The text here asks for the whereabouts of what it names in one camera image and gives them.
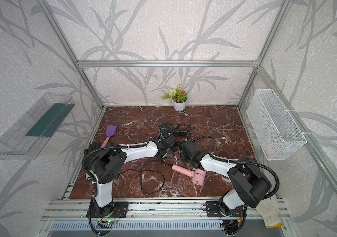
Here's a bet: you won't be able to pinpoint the dark green hair dryer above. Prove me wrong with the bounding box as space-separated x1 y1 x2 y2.
158 123 192 137

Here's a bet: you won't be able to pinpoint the pink hair dryer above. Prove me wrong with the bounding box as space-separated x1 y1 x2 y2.
172 165 207 186

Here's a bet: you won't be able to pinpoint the black cord of pink dryer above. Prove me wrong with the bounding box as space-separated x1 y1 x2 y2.
118 158 175 196

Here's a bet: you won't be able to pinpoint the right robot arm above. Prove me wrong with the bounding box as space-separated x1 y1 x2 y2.
172 140 280 217

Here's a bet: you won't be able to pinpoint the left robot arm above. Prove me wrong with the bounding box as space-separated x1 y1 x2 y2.
81 135 179 219

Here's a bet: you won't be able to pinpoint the white pot artificial flowers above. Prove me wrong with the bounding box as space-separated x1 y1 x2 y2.
161 84 188 112

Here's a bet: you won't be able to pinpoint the purple pink spatula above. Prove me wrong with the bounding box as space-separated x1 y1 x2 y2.
101 125 117 148

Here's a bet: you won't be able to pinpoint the black green work glove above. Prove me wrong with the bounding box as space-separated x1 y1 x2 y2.
83 143 101 181

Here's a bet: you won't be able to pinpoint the white cloth glove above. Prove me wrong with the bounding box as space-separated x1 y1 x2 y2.
255 195 283 229

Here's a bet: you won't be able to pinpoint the white wire mesh basket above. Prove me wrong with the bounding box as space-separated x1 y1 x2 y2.
246 89 307 161

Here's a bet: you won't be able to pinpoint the horizontal aluminium frame bar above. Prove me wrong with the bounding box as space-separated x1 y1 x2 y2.
77 60 258 67

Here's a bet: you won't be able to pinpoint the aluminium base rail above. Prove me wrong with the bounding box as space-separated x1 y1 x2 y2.
41 197 290 230

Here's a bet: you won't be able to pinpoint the clear plastic wall shelf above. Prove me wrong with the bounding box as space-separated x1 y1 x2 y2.
0 92 75 161

